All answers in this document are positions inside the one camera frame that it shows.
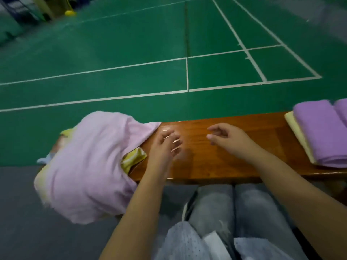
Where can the person's left hand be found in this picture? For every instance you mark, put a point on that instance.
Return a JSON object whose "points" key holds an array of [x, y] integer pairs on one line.
{"points": [[162, 151]]}

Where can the person's right hand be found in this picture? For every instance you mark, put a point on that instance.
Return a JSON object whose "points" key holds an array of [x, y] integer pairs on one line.
{"points": [[233, 140]]}

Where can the yellow white striped cloth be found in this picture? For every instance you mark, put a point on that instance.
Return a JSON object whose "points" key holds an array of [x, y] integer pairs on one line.
{"points": [[133, 159]]}

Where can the pale yellow towel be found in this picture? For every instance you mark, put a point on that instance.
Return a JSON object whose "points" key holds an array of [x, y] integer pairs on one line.
{"points": [[298, 132], [40, 184]]}

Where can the light pink towel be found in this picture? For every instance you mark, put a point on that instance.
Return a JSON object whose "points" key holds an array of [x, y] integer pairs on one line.
{"points": [[92, 170]]}

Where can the purple towel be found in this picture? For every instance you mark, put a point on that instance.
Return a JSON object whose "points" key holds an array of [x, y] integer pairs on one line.
{"points": [[341, 111], [322, 132]]}

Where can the white blue towel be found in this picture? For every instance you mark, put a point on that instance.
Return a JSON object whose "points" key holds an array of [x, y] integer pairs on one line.
{"points": [[46, 158]]}

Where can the person's left forearm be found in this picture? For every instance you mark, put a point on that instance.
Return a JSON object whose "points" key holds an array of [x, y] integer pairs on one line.
{"points": [[135, 219]]}

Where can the person's right forearm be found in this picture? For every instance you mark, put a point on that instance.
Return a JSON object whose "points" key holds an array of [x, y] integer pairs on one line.
{"points": [[303, 203]]}

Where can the person's grey trousers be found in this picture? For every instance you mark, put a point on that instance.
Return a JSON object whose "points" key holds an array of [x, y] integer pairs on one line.
{"points": [[217, 208]]}

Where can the brown wooden bench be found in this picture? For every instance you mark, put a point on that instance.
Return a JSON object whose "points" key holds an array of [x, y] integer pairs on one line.
{"points": [[200, 159]]}

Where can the blue umpire chair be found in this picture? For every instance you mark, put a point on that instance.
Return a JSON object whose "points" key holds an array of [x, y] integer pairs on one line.
{"points": [[16, 7]]}

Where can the yellow net post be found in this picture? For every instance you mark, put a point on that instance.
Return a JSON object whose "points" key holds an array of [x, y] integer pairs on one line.
{"points": [[70, 13]]}

